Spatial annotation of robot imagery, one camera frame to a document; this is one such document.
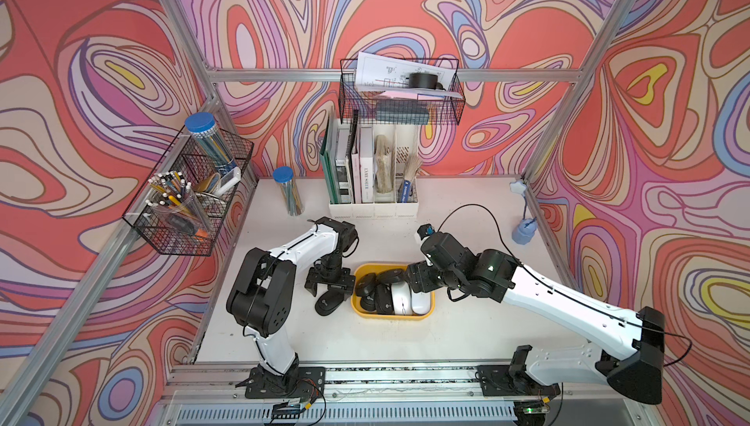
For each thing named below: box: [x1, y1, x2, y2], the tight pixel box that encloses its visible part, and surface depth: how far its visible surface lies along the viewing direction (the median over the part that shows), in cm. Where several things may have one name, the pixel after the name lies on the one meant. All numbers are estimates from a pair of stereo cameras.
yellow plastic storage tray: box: [351, 262, 436, 320], surface depth 86 cm
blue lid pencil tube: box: [273, 166, 305, 216], surface depth 104 cm
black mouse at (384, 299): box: [375, 283, 395, 315], surface depth 85 cm
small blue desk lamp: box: [509, 179, 539, 246], surface depth 98 cm
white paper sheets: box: [355, 51, 464, 99], surface depth 87 cm
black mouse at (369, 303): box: [360, 294, 377, 312], surface depth 86 cm
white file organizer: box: [328, 122, 419, 220], surface depth 104 cm
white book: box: [359, 126, 375, 204], surface depth 98 cm
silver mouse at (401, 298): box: [391, 281, 413, 316], surface depth 86 cm
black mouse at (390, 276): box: [376, 268, 405, 285], surface depth 90 cm
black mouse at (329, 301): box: [314, 288, 346, 316], surface depth 86 cm
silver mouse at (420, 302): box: [411, 289, 431, 316], surface depth 84 cm
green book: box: [320, 115, 342, 206], surface depth 93 cm
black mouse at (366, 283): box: [355, 272, 378, 298], surface depth 88 cm
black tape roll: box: [408, 72, 438, 90], surface depth 84 cm
